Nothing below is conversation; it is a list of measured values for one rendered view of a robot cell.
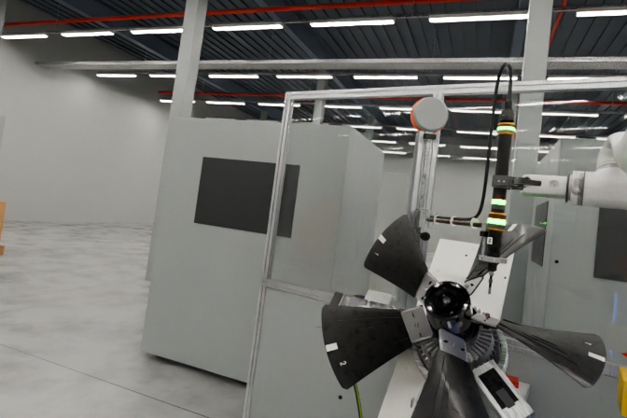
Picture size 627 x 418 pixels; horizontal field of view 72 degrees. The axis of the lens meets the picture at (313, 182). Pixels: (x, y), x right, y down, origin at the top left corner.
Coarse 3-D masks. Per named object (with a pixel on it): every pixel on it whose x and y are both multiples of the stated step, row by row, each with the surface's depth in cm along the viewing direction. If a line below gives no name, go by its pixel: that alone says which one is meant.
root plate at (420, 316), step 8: (408, 312) 119; (416, 312) 118; (424, 312) 118; (408, 320) 119; (416, 320) 118; (424, 320) 118; (408, 328) 119; (416, 328) 118; (424, 328) 118; (416, 336) 118; (424, 336) 118
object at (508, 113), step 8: (504, 112) 115; (512, 112) 114; (504, 120) 118; (512, 120) 116; (488, 232) 114; (496, 232) 112; (488, 240) 114; (496, 240) 112; (488, 248) 113; (496, 248) 112; (488, 256) 113; (496, 256) 112; (488, 264) 113; (496, 264) 113
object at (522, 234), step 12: (516, 228) 128; (528, 228) 124; (540, 228) 121; (504, 240) 126; (516, 240) 122; (528, 240) 119; (480, 252) 133; (504, 252) 121; (480, 264) 126; (468, 276) 126; (480, 276) 119
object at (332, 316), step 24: (336, 312) 123; (360, 312) 121; (384, 312) 119; (336, 336) 121; (360, 336) 119; (384, 336) 118; (408, 336) 118; (336, 360) 119; (360, 360) 118; (384, 360) 118
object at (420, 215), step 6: (414, 210) 179; (420, 210) 172; (426, 210) 174; (414, 216) 178; (420, 216) 171; (426, 216) 172; (414, 222) 177; (420, 222) 171; (426, 222) 171; (432, 222) 172; (414, 228) 180; (420, 228) 180; (426, 228) 171; (432, 228) 171
